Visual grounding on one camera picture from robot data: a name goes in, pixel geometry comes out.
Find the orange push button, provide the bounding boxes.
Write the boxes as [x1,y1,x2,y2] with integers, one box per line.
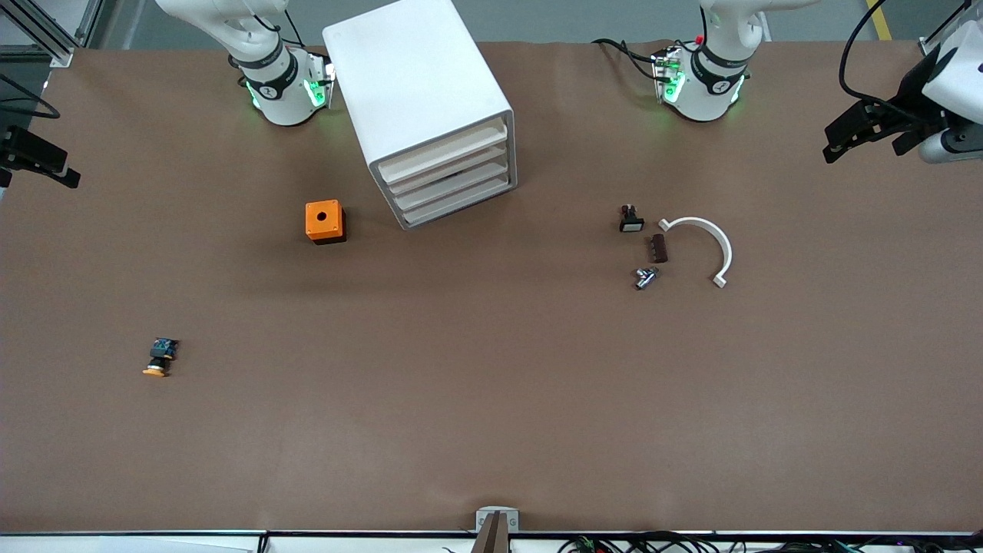
[141,337,180,378]

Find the aluminium frame profile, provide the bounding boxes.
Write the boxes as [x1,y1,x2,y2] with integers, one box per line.
[0,0,104,68]
[918,0,970,57]

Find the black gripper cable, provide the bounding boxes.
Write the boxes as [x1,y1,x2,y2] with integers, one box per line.
[839,0,924,124]
[0,72,61,121]

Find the white drawer with button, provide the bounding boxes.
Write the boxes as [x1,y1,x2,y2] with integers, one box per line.
[380,115,508,179]

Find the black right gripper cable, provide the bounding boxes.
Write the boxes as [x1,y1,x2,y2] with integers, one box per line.
[0,72,61,121]

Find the grey metal bracket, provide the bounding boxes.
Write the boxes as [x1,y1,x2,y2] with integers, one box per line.
[475,506,521,533]

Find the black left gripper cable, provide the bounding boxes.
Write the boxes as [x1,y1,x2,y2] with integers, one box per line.
[839,0,924,124]

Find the orange box with hole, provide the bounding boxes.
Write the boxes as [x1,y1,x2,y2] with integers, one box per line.
[305,200,347,246]

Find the black cable bundle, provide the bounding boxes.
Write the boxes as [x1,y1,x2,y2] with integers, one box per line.
[557,531,983,553]

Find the white panel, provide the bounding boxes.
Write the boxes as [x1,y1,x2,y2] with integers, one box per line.
[0,535,259,553]

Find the white closed drawer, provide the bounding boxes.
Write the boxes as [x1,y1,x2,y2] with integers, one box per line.
[392,157,512,212]
[386,138,510,195]
[399,175,515,229]

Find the black left base cable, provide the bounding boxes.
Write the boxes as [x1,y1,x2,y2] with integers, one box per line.
[591,38,663,82]

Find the white semicircular clamp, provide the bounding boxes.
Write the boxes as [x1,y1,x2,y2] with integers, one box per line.
[657,217,733,290]

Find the white drawer cabinet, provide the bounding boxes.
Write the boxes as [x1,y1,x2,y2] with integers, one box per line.
[322,0,519,231]

